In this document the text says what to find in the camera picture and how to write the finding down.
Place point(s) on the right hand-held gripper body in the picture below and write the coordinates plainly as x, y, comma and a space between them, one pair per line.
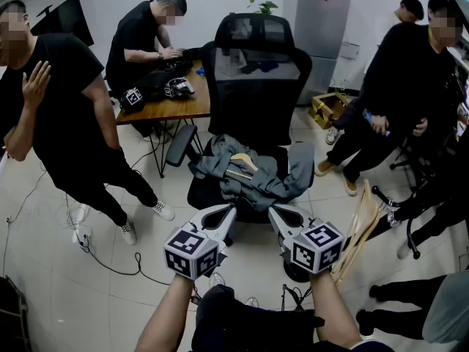
318, 248

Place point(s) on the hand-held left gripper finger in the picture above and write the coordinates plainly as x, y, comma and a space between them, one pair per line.
229, 226
205, 213

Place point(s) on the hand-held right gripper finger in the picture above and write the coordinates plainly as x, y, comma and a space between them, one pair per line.
306, 218
282, 231

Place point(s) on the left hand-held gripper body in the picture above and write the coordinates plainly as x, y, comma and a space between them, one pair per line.
190, 251

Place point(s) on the grey jacket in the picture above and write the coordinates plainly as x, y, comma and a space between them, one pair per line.
271, 185

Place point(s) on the wooden clothes hanger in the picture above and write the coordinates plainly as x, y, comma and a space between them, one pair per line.
243, 160

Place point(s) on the person's right forearm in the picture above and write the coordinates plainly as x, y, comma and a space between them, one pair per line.
333, 306

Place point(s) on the person's left forearm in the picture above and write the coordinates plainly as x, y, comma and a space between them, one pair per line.
165, 314

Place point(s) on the spare wooden hanger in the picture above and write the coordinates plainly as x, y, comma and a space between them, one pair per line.
366, 218
353, 248

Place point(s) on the person's white shoe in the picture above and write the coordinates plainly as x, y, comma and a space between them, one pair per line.
251, 302
217, 280

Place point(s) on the person's black clothing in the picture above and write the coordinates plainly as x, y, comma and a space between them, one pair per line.
249, 325

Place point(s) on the cardboard box with yellow tape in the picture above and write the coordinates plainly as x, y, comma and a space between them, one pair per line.
326, 110

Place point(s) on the white power strip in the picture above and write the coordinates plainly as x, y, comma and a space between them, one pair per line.
82, 229

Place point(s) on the black coat rack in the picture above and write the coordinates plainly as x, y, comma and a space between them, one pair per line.
421, 205

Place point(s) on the wooden table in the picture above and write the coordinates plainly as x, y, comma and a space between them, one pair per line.
176, 105

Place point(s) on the blue bottle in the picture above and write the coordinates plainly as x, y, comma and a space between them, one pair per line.
372, 119

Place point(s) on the black mesh office chair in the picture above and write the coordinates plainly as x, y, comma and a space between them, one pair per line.
253, 101

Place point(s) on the silver spare gripper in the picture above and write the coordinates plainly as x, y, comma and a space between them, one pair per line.
179, 86

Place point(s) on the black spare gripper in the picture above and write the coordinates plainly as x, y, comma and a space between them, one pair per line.
131, 100

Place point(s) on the blue cloth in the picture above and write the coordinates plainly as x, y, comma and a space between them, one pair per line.
200, 71

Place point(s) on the grey refrigerator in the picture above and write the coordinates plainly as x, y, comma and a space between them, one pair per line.
322, 42

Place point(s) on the black backpack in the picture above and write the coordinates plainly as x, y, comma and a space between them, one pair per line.
12, 314

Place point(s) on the green potted plant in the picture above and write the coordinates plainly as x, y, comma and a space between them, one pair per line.
265, 6

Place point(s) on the black monitor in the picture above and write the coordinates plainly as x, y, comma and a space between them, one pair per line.
66, 20

